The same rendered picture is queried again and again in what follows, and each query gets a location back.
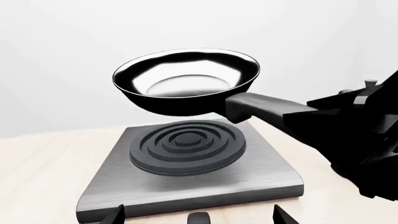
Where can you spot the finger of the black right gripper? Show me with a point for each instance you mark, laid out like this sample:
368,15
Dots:
323,126
342,99

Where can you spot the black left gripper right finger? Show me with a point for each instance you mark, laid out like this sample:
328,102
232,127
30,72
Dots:
281,217

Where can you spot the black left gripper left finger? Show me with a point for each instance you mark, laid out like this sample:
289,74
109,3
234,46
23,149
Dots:
116,217

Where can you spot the silver brushed metal stove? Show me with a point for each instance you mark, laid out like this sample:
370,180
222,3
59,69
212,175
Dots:
192,186

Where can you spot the dark grey stove knob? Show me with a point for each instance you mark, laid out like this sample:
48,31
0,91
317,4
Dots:
199,219

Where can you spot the dark grey ringed burner plate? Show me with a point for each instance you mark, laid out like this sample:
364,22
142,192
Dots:
186,149

